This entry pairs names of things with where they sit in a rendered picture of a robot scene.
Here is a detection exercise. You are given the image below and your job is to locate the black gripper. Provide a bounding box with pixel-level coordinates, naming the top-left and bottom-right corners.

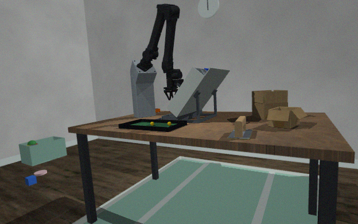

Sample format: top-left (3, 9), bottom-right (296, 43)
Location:
top-left (164, 79), bottom-right (178, 101)

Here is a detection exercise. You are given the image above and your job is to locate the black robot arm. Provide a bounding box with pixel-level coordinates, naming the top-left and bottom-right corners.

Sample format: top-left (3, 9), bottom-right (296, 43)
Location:
top-left (137, 3), bottom-right (184, 87)

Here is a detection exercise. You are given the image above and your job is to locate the grey bank of square funnels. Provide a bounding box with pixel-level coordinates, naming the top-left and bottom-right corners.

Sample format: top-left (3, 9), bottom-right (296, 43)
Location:
top-left (158, 67), bottom-right (230, 121)

